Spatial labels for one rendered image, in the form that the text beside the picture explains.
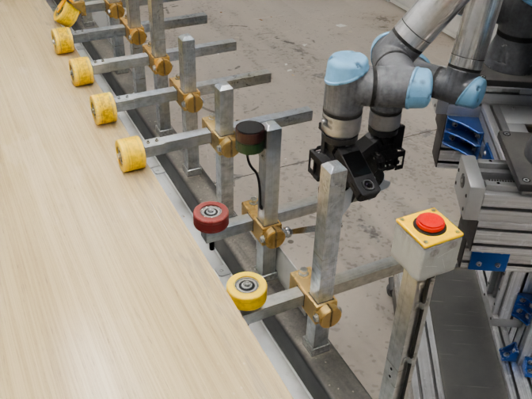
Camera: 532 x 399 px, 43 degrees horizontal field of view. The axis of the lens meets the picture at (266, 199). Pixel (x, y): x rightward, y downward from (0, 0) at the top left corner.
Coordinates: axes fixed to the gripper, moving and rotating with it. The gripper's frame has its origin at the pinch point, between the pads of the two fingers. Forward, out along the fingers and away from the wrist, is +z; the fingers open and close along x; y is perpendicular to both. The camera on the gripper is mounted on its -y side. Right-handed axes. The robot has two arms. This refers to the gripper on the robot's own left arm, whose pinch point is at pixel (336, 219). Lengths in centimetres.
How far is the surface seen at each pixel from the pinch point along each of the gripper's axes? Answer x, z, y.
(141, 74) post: 7, 16, 114
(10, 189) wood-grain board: 59, 6, 47
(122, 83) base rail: 10, 26, 131
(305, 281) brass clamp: 8.7, 11.1, -3.7
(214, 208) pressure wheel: 18.7, 6.0, 21.1
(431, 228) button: 8.9, -26.7, -36.2
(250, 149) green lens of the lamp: 13.7, -12.8, 13.4
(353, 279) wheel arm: -1.7, 12.1, -6.3
